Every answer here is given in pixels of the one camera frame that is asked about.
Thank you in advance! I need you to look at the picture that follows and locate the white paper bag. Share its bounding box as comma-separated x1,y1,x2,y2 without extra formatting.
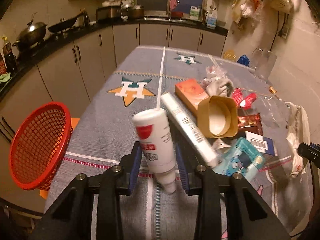
285,102,310,178

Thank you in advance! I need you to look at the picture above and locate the blue white medicine box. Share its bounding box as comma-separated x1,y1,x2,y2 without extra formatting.
245,131,277,156

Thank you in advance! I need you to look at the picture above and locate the clear plastic cup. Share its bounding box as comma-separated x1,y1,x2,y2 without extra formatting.
257,96,287,128

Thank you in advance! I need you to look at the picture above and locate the teal tissue pack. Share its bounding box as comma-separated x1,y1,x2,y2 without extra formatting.
213,137,265,181

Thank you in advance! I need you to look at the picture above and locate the brown foil snack wrapper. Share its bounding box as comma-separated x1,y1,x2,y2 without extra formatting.
238,113,264,135

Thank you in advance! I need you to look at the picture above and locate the red snack wrapper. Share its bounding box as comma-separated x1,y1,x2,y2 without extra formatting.
231,88,257,110

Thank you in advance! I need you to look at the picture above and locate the yellow paper cup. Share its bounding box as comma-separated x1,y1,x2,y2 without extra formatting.
197,96,238,138

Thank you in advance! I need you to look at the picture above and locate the long white barcode box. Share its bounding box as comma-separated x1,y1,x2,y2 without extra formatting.
161,92,219,168

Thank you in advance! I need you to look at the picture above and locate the white sock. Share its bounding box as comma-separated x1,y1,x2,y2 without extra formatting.
200,78,234,98

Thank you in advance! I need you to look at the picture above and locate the white red-label bottle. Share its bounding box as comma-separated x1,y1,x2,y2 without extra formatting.
132,108,176,194

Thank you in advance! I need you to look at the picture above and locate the orange carton box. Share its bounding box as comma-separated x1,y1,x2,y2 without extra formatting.
175,79,209,116

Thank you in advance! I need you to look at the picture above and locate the clear printed plastic bag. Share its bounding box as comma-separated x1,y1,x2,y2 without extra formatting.
206,66,227,80

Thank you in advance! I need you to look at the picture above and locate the small orange candy wrapper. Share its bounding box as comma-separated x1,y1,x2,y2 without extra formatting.
269,86,277,94

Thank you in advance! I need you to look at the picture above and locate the red plastic mesh basket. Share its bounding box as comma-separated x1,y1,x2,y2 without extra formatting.
9,102,73,191

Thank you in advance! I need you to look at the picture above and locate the grey star tablecloth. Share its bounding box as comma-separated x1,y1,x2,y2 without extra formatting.
46,47,313,239

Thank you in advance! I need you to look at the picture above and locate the clear glass pitcher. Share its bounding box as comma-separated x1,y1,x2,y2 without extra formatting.
249,47,277,81

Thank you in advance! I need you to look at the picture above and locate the blue plastic bag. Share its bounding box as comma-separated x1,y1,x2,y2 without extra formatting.
237,55,249,67

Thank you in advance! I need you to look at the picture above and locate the yellow crinkled bag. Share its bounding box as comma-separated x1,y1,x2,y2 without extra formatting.
223,49,236,62

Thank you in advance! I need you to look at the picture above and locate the green cleaning cloth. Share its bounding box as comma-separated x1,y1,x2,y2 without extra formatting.
0,73,11,84

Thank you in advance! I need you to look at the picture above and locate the dark soy sauce bottle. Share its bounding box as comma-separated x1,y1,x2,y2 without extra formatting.
2,35,17,75

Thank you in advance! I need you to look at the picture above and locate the green detergent jug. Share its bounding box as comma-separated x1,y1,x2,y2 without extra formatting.
189,6,200,20

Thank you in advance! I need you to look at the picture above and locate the steel wok with lid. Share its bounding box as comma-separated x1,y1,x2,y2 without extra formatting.
12,13,47,53

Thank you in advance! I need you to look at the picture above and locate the red bowl on sill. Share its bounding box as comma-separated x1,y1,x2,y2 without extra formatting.
171,11,184,19

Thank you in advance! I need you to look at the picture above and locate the black frying pan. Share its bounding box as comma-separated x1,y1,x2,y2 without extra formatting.
48,10,86,33

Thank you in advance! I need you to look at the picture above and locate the pink rubber glove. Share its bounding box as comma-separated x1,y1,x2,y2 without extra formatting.
169,0,179,12

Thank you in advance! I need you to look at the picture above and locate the black rice cooker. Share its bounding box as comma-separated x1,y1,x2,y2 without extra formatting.
96,5,121,22

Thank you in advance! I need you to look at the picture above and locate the steel stock pot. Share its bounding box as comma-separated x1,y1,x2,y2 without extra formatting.
121,4,145,19

